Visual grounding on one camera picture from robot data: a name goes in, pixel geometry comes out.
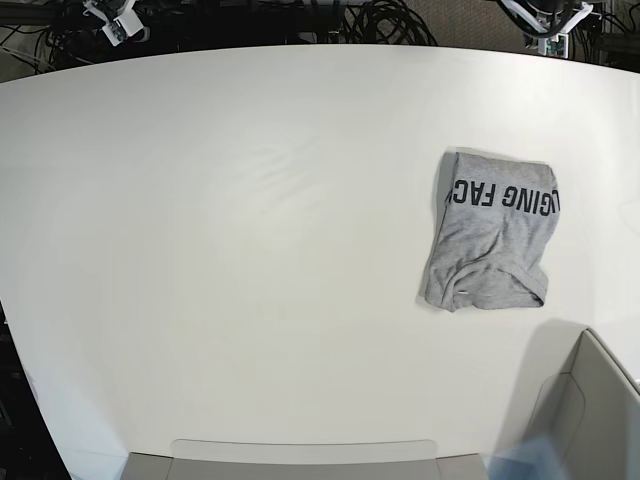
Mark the beige tray at bottom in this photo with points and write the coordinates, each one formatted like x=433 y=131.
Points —
x=199 y=459

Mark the beige bin at right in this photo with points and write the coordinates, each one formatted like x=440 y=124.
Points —
x=585 y=423

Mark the grey T-shirt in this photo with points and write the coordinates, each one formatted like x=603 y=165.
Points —
x=497 y=219

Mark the blue blurred object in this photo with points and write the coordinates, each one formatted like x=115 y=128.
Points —
x=525 y=457

